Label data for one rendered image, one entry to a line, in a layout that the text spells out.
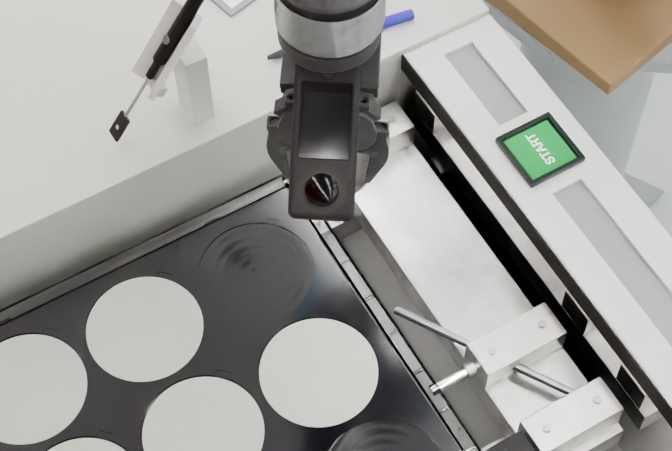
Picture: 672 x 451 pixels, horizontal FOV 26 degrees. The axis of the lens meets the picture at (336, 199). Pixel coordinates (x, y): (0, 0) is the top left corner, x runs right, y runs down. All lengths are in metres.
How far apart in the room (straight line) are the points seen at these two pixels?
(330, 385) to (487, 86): 0.30
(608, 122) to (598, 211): 0.49
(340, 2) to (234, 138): 0.38
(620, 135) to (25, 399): 0.84
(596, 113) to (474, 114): 0.44
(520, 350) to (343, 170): 0.30
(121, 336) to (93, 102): 0.21
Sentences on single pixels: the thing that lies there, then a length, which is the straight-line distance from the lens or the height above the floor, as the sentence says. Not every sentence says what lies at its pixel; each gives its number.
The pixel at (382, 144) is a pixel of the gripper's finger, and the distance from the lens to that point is 1.07.
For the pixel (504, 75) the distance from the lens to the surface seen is 1.31.
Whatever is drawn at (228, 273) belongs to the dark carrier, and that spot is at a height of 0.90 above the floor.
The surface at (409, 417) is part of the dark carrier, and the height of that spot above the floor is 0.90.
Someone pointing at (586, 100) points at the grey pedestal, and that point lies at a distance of 1.68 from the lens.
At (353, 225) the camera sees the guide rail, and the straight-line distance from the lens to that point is 1.36.
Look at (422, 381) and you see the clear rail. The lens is 1.22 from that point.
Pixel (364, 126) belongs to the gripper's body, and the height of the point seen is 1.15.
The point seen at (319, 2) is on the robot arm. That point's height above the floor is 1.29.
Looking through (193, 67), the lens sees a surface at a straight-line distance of 1.21.
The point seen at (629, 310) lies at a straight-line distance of 1.20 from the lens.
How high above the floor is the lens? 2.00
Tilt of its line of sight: 58 degrees down
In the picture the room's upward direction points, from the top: straight up
